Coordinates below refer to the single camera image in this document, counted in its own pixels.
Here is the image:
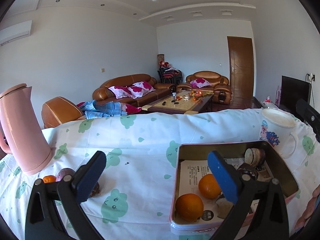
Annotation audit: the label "medium orange tangerine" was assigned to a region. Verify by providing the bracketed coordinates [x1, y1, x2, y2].
[198, 174, 222, 199]

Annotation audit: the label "large orange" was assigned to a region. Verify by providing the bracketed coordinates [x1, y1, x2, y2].
[175, 193, 204, 222]

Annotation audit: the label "right hand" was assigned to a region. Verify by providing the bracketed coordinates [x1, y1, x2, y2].
[295, 185, 320, 232]

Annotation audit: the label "black television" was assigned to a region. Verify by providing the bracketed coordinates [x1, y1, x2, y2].
[279, 76, 311, 115]

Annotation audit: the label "white lidded mug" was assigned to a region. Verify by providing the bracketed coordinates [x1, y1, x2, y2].
[259, 108, 299, 159]

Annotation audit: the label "small orange tangerine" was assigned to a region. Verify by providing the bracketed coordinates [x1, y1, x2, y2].
[42, 175, 56, 183]

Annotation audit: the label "purple passion fruit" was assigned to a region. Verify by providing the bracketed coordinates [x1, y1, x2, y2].
[56, 168, 75, 181]

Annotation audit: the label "brown wooden door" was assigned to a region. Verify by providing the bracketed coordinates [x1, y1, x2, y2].
[227, 36, 254, 99]

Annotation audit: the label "pink electric kettle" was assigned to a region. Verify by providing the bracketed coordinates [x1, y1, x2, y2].
[1, 83, 53, 175]

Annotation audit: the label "white cloud pattern tablecloth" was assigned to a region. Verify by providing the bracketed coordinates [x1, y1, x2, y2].
[0, 108, 320, 240]

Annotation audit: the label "paper leaflet in tin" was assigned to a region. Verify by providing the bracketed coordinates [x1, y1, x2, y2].
[176, 160, 233, 225]

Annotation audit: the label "brown leather armchair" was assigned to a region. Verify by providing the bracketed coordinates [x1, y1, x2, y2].
[176, 70, 232, 105]

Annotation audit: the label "pink floral armchair pillow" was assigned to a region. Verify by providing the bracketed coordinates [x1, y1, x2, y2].
[190, 78, 212, 88]

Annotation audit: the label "blue plaid blanket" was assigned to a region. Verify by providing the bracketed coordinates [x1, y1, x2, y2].
[79, 100, 127, 119]

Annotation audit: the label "wooden coffee table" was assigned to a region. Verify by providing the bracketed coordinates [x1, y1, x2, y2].
[142, 90, 213, 115]

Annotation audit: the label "stacked dark chairs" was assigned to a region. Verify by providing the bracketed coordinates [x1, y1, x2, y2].
[157, 61, 183, 85]

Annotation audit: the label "pink floral left pillow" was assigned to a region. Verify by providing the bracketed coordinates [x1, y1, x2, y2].
[108, 86, 136, 99]

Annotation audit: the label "pink floral right pillow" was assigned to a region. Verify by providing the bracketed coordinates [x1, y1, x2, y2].
[127, 81, 155, 99]

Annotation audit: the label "brown leather long sofa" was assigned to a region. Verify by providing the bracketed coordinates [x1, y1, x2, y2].
[92, 74, 176, 107]

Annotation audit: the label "white air conditioner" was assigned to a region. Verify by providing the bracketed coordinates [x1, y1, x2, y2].
[0, 20, 33, 46]

